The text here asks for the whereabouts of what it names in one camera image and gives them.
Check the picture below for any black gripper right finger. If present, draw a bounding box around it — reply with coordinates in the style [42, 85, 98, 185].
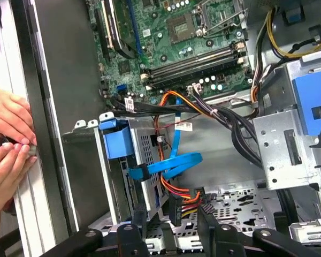
[197, 205, 321, 257]

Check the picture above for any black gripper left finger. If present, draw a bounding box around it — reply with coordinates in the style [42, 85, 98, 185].
[40, 210, 150, 257]

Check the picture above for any orange red power wire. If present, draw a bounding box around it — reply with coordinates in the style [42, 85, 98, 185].
[152, 90, 213, 225]

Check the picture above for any blue data wire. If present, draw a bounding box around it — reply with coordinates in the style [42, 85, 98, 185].
[129, 96, 204, 183]

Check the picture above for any silver disk bay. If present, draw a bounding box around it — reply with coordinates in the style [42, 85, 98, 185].
[61, 112, 174, 223]

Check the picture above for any person's right hand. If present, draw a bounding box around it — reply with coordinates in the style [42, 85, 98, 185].
[0, 143, 37, 215]

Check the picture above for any person's left hand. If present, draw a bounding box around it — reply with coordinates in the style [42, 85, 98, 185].
[0, 87, 38, 147]

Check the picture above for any silver optical drive cage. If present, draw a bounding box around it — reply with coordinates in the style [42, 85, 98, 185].
[253, 48, 321, 193]

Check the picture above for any blue plastic cage latch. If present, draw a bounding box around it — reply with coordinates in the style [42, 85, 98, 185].
[291, 72, 321, 137]

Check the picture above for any black PC case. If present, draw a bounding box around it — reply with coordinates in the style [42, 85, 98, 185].
[10, 0, 321, 257]

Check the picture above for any black RAM slot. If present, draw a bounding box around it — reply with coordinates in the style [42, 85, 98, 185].
[148, 55, 244, 85]
[144, 60, 248, 91]
[147, 49, 243, 81]
[146, 44, 240, 75]

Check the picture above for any green motherboard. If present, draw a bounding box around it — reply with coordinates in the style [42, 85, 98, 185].
[87, 0, 254, 108]

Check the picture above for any black expansion slot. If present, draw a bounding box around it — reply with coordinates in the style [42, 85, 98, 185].
[94, 7, 110, 61]

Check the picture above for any black graphics card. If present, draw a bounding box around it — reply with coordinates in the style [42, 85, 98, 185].
[106, 0, 136, 60]

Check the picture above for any blue expansion slot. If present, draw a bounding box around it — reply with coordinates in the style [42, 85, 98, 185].
[127, 0, 143, 56]

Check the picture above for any tan expansion slot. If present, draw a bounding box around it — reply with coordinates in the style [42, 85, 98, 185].
[101, 0, 115, 49]

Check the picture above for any CPU socket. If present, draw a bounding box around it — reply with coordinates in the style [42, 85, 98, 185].
[165, 13, 198, 45]

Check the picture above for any locking lever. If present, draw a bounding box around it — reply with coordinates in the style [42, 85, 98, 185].
[203, 9, 248, 35]

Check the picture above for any silver power supply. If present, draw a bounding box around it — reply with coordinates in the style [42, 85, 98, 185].
[242, 0, 281, 32]

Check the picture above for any small blue plastic clip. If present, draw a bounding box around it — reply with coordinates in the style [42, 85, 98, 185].
[281, 6, 303, 26]

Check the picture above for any metal socket cover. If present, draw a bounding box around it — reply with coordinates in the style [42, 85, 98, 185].
[196, 0, 248, 35]

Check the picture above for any yellow black wire bundle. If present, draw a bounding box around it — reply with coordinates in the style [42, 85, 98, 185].
[250, 7, 321, 108]

